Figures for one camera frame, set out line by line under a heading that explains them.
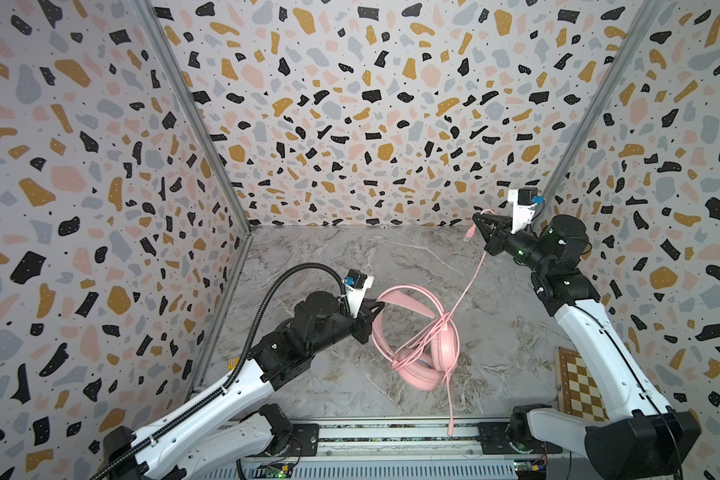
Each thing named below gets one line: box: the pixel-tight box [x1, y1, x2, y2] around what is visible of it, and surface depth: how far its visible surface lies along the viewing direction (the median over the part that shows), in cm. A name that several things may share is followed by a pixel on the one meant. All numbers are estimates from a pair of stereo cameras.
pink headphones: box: [372, 284, 461, 391], surface depth 64 cm
